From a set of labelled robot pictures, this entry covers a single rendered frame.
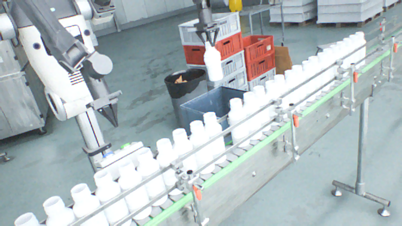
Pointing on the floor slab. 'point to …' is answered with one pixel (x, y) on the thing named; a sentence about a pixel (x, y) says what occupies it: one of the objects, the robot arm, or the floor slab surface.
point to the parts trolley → (261, 18)
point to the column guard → (235, 5)
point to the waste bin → (185, 89)
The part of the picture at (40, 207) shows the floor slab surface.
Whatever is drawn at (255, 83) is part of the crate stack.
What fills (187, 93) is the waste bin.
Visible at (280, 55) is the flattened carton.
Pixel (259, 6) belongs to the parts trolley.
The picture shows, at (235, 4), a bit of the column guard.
